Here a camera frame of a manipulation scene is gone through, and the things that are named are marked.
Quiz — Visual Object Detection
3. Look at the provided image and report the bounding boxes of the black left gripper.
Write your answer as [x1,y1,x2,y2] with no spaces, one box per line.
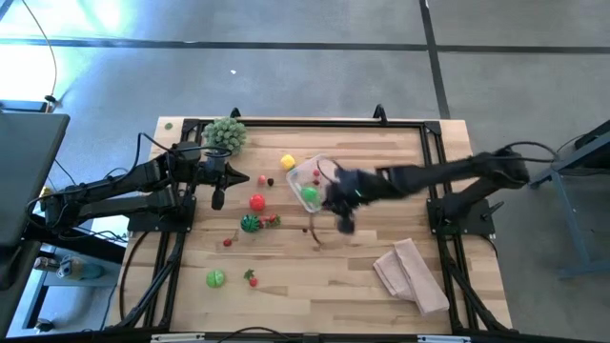
[197,156,251,212]

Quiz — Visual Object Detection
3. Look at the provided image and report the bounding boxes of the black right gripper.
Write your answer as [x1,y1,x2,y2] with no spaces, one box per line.
[323,169,387,235]

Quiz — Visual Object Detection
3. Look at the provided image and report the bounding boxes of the toy watermelon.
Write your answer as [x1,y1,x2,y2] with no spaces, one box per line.
[239,213,261,234]

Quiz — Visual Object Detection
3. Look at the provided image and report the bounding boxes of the clear plastic tupperware container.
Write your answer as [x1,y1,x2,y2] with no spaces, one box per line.
[285,152,335,214]

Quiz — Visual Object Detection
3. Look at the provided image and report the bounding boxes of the green artificial potted plant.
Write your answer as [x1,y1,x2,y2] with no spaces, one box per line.
[201,116,249,157]

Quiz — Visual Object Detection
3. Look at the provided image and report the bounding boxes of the green toy cabbage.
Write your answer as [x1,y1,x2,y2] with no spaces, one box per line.
[205,269,227,290]

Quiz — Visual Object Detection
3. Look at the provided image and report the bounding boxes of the folded beige cloth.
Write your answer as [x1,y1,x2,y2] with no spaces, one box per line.
[373,237,451,317]

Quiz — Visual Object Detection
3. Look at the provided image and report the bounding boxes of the teal plastic bottle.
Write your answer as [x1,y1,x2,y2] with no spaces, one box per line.
[56,254,104,282]

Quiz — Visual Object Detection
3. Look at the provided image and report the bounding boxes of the dark grey desk panel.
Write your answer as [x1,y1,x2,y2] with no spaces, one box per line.
[0,110,71,249]

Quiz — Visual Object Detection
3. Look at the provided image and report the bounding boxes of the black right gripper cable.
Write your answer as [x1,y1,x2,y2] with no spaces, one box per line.
[307,156,344,249]

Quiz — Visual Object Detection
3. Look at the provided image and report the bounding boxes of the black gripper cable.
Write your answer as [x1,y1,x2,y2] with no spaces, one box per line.
[137,131,234,161]
[307,156,344,249]

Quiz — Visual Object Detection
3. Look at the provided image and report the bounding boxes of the black aluminium table frame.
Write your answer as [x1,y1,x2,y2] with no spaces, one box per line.
[107,104,514,334]

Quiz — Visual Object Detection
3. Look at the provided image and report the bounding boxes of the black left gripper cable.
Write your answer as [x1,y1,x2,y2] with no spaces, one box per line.
[137,131,234,161]

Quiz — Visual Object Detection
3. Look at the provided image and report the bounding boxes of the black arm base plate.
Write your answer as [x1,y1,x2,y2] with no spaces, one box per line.
[427,197,497,236]
[127,197,197,233]

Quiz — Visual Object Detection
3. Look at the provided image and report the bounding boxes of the black cable beside table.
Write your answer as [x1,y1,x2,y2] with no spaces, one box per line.
[118,231,150,323]

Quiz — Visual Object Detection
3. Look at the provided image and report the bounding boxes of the grey metal bracket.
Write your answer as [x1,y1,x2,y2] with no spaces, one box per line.
[417,334,471,343]
[151,333,206,343]

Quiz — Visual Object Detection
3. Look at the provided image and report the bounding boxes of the thin cable with black plug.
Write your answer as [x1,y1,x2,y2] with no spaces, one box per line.
[21,0,59,109]

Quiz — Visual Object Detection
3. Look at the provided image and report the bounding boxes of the grey metal cart frame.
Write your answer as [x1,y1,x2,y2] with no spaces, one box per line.
[528,118,610,280]

